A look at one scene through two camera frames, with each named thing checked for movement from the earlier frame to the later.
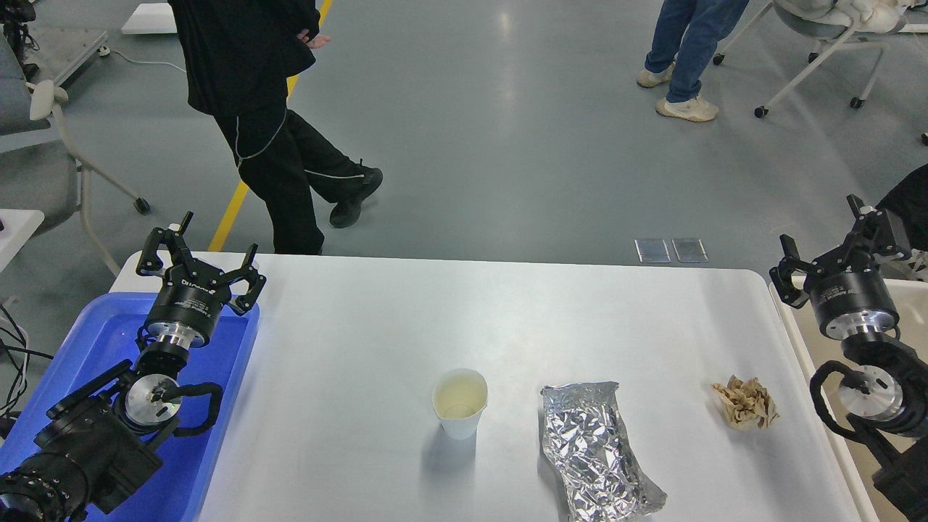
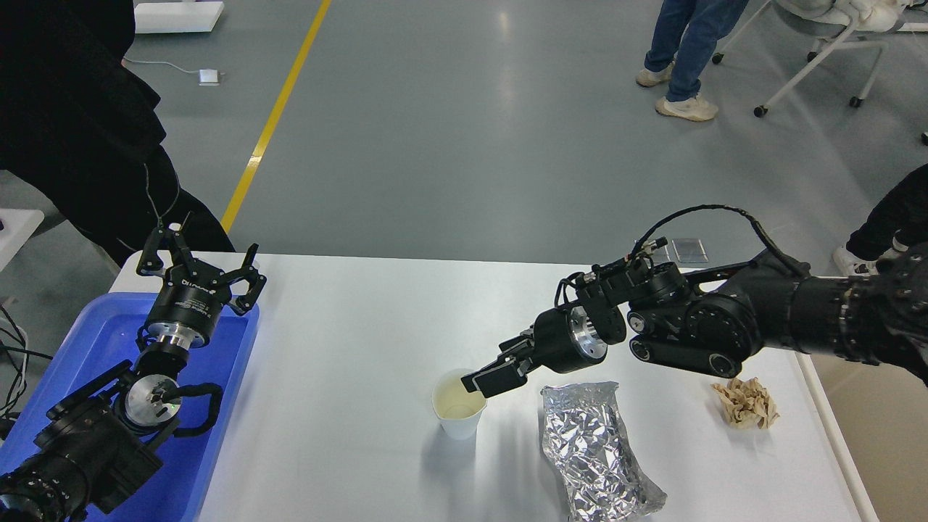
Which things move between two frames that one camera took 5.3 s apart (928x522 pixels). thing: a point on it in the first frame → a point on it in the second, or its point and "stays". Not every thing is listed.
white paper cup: (460, 396) stays
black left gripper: (195, 295) stays
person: (238, 56) → (80, 131)
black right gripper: (851, 298) → (564, 340)
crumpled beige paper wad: (749, 404) stays
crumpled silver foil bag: (586, 439) stays
